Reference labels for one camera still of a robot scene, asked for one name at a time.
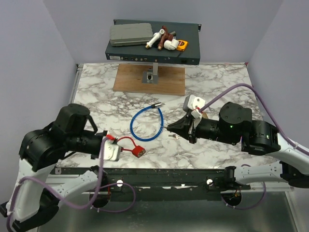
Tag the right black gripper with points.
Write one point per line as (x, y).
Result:
(185, 127)

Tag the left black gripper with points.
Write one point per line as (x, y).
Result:
(102, 135)

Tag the silver key bunch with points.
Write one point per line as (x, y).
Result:
(174, 136)

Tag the red cable lock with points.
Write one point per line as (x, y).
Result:
(138, 151)

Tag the brass padlock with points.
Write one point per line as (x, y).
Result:
(204, 115)

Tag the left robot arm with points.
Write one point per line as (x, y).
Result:
(33, 202)

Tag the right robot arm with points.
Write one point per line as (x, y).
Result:
(257, 137)

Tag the white elbow pipe fitting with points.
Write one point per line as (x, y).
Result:
(171, 45)

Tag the wooden board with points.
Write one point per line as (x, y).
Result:
(129, 79)

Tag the yellow tape measure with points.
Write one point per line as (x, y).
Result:
(182, 45)

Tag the brown pipe fitting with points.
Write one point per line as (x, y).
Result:
(166, 36)

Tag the dark teal rack device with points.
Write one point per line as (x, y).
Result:
(188, 32)

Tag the white straight pipe fitting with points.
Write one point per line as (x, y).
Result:
(155, 37)

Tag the grey plastic case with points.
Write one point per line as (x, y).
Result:
(130, 34)

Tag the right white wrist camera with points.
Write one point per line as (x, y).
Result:
(194, 104)

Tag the black mounting rail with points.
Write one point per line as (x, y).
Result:
(158, 185)

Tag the metal stand post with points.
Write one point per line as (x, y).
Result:
(150, 76)

